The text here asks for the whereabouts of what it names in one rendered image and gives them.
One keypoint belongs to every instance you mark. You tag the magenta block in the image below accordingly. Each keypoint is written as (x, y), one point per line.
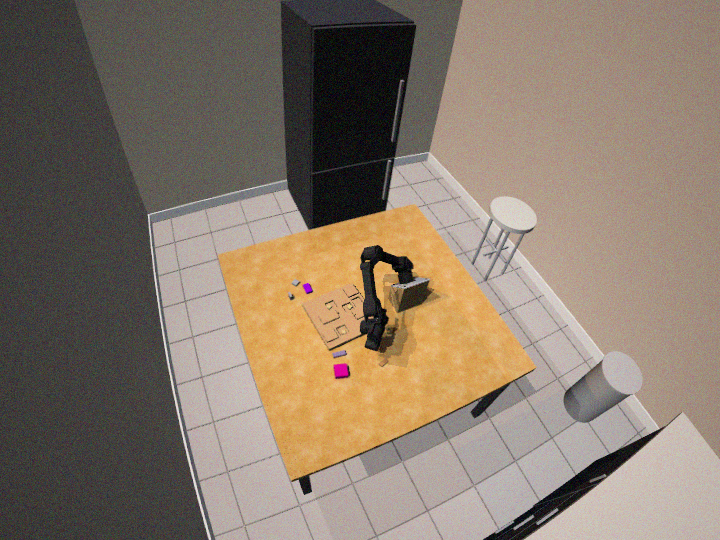
(340, 370)

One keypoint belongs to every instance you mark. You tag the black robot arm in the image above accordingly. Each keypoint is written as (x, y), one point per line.
(372, 305)

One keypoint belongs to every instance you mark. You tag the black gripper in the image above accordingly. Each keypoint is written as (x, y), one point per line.
(375, 345)

